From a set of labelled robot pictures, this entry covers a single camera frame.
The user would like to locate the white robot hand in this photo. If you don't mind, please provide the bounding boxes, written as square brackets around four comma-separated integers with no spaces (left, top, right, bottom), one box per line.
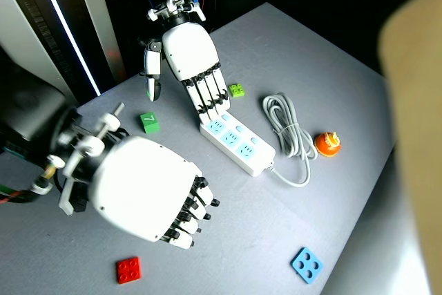
[139,21,233,124]
[88,135,221,251]

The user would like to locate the white power strip blue sockets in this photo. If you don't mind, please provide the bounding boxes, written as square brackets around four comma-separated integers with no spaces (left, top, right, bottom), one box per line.
[199,111,277,178]

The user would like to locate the green cube with seven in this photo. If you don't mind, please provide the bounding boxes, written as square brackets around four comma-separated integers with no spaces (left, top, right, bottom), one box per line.
[139,111,162,135]

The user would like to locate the lime green toy brick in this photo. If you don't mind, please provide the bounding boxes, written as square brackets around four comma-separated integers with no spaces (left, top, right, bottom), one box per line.
[227,83,247,99]

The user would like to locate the red toy brick plate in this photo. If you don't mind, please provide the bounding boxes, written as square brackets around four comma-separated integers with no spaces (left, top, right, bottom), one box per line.
[115,256,143,285]

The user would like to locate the white cabinet panel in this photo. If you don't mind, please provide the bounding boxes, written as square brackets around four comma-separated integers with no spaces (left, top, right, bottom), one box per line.
[70,0,128,82]

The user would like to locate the white light strip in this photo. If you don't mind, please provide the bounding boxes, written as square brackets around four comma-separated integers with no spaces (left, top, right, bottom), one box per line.
[32,0,102,97]

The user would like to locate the grey table cloth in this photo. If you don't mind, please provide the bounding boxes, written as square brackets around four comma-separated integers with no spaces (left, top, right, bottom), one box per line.
[0,1,432,295]

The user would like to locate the orange toy cake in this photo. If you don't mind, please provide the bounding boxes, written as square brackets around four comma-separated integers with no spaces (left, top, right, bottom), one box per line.
[314,131,343,158]

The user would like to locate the blue block with four holes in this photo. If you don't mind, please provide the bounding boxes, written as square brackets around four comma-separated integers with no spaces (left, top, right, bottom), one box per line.
[290,247,325,285]

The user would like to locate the beige blurred panel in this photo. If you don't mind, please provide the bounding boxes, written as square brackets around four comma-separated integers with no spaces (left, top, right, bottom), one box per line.
[378,0,442,295]

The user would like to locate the grey power strip cable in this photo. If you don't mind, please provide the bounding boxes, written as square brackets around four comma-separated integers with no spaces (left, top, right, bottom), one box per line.
[261,93,319,188]

